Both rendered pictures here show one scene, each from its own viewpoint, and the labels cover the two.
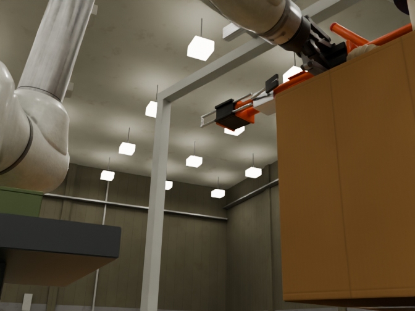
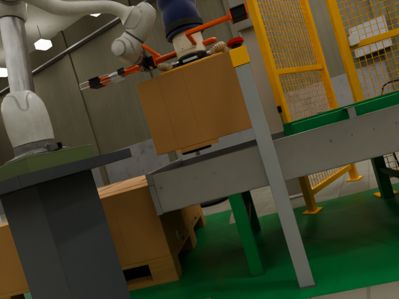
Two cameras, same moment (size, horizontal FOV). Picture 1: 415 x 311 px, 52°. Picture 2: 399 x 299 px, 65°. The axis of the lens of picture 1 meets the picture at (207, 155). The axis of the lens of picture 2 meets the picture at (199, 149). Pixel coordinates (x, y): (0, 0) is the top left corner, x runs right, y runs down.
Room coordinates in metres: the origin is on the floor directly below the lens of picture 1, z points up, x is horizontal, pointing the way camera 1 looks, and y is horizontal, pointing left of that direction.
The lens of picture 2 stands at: (-0.73, 0.68, 0.69)
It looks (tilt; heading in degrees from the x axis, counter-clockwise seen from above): 2 degrees down; 324
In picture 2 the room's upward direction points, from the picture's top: 17 degrees counter-clockwise
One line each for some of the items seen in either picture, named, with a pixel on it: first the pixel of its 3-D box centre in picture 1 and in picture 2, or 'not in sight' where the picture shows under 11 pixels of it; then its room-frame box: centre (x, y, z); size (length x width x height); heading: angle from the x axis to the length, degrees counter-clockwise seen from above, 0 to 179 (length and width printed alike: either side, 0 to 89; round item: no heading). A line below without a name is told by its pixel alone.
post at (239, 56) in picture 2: not in sight; (272, 168); (0.13, -0.28, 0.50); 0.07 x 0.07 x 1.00; 43
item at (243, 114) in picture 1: (234, 116); (98, 83); (1.09, -0.08, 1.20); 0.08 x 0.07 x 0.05; 42
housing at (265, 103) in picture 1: (270, 100); (117, 76); (0.99, -0.16, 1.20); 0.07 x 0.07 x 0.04; 42
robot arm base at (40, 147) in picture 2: not in sight; (40, 149); (0.64, 0.42, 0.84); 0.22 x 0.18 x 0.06; 29
